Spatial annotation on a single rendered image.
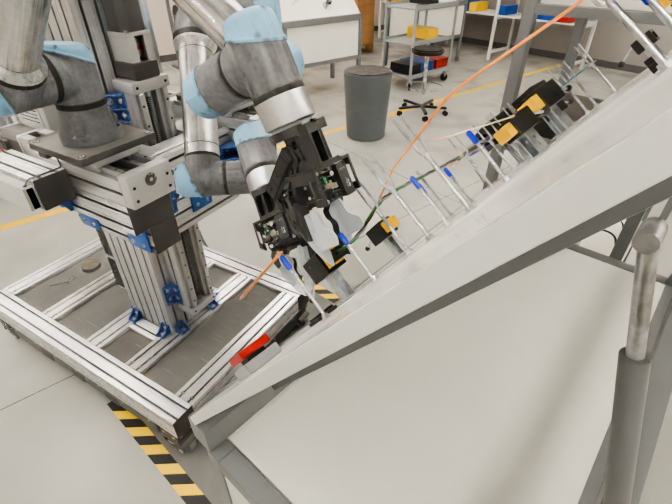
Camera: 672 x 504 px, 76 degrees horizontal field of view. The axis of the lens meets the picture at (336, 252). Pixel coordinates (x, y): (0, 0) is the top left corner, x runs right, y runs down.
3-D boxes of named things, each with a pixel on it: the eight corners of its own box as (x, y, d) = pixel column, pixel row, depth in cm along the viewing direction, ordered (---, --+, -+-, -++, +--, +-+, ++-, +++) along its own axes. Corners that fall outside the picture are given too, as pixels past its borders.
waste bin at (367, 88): (339, 142, 418) (339, 74, 381) (346, 126, 454) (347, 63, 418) (386, 145, 411) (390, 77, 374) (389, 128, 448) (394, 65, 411)
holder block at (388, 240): (386, 265, 117) (364, 236, 118) (412, 246, 108) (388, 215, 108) (375, 273, 114) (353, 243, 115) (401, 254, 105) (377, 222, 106)
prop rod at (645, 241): (661, 234, 27) (622, 515, 40) (669, 217, 29) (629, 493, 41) (632, 231, 28) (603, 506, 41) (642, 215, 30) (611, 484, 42)
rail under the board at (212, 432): (193, 435, 83) (186, 415, 79) (475, 207, 155) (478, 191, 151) (210, 453, 80) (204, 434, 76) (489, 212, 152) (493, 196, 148)
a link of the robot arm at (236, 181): (231, 174, 102) (223, 149, 91) (278, 171, 103) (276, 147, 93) (232, 204, 99) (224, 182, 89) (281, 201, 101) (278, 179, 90)
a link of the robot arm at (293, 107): (245, 112, 60) (288, 97, 65) (259, 143, 61) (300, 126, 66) (273, 95, 54) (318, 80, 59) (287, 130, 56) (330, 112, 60)
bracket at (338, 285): (355, 292, 73) (337, 269, 73) (361, 288, 71) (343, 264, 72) (337, 307, 70) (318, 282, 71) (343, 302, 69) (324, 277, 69)
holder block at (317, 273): (333, 273, 75) (319, 255, 75) (347, 261, 70) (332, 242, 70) (316, 285, 72) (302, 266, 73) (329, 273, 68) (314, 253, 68)
